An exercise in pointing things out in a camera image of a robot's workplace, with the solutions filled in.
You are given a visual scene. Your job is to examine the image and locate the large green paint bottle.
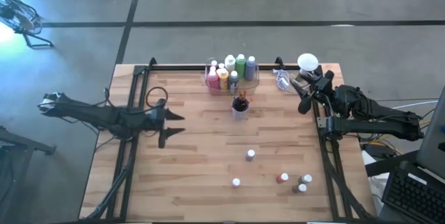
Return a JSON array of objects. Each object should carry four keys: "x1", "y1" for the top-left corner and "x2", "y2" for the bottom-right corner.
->
[{"x1": 235, "y1": 54, "x2": 247, "y2": 79}]

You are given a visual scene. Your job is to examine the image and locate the black desk beam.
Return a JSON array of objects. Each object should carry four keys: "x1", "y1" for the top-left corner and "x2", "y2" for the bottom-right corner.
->
[{"x1": 364, "y1": 150, "x2": 420, "y2": 178}]

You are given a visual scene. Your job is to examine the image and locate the large white paint bottle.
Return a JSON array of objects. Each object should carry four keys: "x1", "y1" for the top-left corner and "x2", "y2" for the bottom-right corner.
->
[{"x1": 224, "y1": 54, "x2": 237, "y2": 74}]

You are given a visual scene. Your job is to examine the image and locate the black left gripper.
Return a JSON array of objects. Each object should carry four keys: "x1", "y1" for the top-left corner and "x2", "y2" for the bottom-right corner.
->
[{"x1": 138, "y1": 107, "x2": 186, "y2": 149}]

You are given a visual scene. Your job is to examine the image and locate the large blue paint bottle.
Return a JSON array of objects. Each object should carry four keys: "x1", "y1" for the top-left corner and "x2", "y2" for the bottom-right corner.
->
[{"x1": 245, "y1": 55, "x2": 257, "y2": 81}]

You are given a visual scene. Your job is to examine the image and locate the white floor cable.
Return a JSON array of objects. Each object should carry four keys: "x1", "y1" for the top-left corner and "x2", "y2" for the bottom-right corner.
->
[{"x1": 392, "y1": 99, "x2": 439, "y2": 110}]

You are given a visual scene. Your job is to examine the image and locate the black floor fan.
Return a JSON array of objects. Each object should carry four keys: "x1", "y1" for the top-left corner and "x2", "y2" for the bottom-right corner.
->
[{"x1": 0, "y1": 0, "x2": 55, "y2": 49}]

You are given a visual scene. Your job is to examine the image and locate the black power brick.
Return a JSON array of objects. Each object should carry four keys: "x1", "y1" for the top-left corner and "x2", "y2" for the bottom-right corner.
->
[{"x1": 364, "y1": 143, "x2": 396, "y2": 159}]

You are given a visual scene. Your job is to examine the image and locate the lavender plastic cup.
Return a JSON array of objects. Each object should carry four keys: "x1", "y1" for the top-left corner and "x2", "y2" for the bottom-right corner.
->
[{"x1": 232, "y1": 95, "x2": 250, "y2": 120}]

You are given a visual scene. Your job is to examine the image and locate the white lamp cable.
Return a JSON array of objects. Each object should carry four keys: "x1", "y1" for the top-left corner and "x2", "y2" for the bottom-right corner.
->
[{"x1": 273, "y1": 68, "x2": 316, "y2": 94}]

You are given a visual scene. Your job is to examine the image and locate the large red paint bottle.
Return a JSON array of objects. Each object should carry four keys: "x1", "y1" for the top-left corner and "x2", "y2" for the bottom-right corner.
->
[{"x1": 207, "y1": 65, "x2": 220, "y2": 90}]

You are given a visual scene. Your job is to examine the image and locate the large teal paint bottle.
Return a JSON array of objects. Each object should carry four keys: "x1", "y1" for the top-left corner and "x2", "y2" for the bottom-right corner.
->
[{"x1": 228, "y1": 70, "x2": 240, "y2": 95}]

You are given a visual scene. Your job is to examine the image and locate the black metal stand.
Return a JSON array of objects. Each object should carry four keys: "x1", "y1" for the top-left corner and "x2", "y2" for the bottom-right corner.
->
[{"x1": 0, "y1": 126, "x2": 57, "y2": 223}]

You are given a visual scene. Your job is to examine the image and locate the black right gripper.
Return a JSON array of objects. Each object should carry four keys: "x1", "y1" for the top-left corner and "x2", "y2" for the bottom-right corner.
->
[{"x1": 290, "y1": 74, "x2": 337, "y2": 115}]

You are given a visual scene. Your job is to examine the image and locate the large yellow paint bottle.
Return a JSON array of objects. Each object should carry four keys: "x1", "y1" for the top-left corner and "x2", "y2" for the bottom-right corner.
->
[{"x1": 217, "y1": 67, "x2": 229, "y2": 91}]

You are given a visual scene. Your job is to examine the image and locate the black keyboard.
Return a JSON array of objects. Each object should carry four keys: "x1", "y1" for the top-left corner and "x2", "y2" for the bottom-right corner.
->
[{"x1": 381, "y1": 161, "x2": 445, "y2": 223}]

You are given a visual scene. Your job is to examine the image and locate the yellow floor cable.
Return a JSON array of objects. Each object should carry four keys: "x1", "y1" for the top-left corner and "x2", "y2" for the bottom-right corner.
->
[{"x1": 361, "y1": 119, "x2": 432, "y2": 148}]

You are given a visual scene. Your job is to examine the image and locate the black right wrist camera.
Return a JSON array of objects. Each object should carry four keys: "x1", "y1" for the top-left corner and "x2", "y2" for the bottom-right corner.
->
[{"x1": 321, "y1": 70, "x2": 336, "y2": 88}]

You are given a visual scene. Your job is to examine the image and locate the clear plastic bin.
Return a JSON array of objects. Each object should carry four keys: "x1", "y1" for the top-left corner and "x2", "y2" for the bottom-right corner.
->
[{"x1": 204, "y1": 63, "x2": 261, "y2": 96}]

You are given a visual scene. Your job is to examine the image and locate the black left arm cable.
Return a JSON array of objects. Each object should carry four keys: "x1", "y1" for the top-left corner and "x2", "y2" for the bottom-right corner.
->
[{"x1": 102, "y1": 86, "x2": 170, "y2": 113}]

